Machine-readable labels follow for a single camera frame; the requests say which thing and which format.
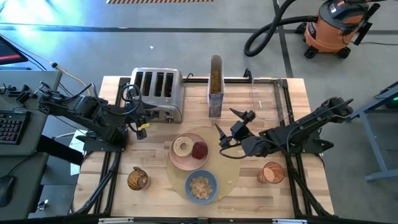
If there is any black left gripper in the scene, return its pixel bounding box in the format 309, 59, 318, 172
127, 102, 157, 140

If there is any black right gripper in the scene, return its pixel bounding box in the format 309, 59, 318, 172
215, 108, 256, 149

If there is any clear cereal container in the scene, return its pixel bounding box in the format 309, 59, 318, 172
207, 54, 225, 118

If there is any toasted bagel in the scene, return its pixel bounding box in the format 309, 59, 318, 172
172, 136, 195, 158

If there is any red apple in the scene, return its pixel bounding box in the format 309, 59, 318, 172
192, 141, 209, 161

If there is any clear plastic bin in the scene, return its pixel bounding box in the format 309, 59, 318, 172
251, 77, 290, 122

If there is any silver four-slot toaster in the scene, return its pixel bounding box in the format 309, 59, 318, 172
126, 67, 186, 124

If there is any round woven straw placemat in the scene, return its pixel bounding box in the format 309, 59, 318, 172
166, 126, 242, 202

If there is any black aluminium crossbar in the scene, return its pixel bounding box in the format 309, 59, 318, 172
183, 77, 282, 84

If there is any pink-orange drinking glass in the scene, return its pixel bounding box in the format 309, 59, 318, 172
257, 161, 285, 185

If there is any pink plate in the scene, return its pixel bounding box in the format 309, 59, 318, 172
169, 132, 210, 172

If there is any brown cereal flakes heap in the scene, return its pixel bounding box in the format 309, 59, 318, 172
189, 176, 214, 200

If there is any amber ribbed glass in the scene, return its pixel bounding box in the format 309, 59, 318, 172
127, 166, 150, 192

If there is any blue bowl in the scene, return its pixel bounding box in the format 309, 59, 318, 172
184, 169, 219, 205

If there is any white paper sheet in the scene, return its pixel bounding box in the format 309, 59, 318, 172
68, 130, 85, 177

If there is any black diagonal panel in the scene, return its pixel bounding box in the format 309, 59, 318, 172
36, 135, 85, 166

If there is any black desk clamp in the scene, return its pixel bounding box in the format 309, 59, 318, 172
15, 83, 40, 105

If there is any orange shop vacuum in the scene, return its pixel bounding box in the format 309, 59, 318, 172
303, 0, 382, 59

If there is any black keyboard with red backlight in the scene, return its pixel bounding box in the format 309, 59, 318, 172
0, 109, 32, 146

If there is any small metal clamp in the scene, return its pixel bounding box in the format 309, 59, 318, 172
36, 198, 50, 213

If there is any dark grey side desk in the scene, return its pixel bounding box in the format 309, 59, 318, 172
0, 151, 50, 220

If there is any black computer monitor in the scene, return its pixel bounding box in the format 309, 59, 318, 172
0, 34, 29, 65

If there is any black device with green light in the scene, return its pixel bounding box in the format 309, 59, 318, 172
381, 81, 398, 110

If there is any black computer mouse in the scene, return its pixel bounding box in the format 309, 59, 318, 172
0, 174, 16, 208

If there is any black vacuum hose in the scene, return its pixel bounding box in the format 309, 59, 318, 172
244, 0, 318, 58

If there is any black table edge rail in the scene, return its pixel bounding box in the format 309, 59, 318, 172
0, 213, 398, 224

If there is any silver metal bracket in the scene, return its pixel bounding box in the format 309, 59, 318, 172
272, 218, 308, 224
98, 217, 134, 224

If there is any yellow cable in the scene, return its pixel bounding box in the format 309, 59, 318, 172
51, 62, 94, 97

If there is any grey-blue metal table frame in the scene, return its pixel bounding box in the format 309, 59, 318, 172
341, 80, 398, 183

